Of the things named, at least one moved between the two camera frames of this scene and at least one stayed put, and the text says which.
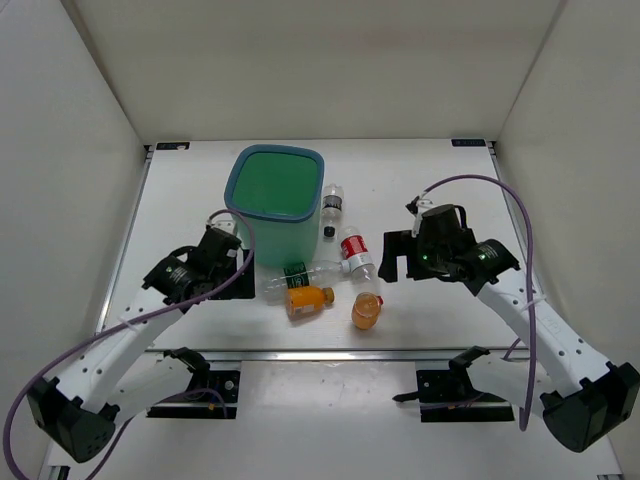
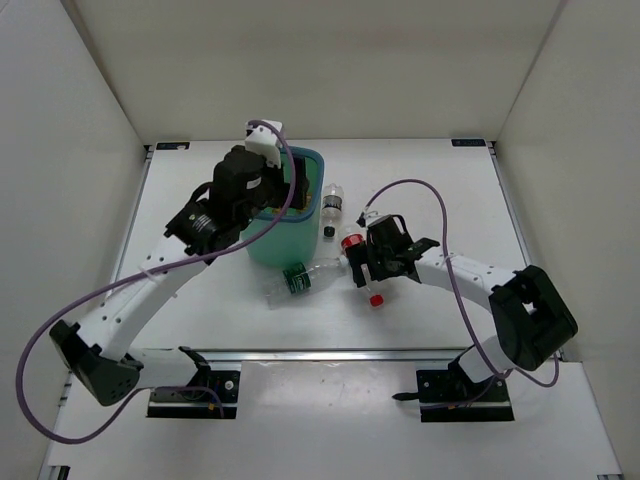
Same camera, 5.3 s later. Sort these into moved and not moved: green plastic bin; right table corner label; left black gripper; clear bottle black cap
Moved: left black gripper
Not moved: clear bottle black cap; green plastic bin; right table corner label
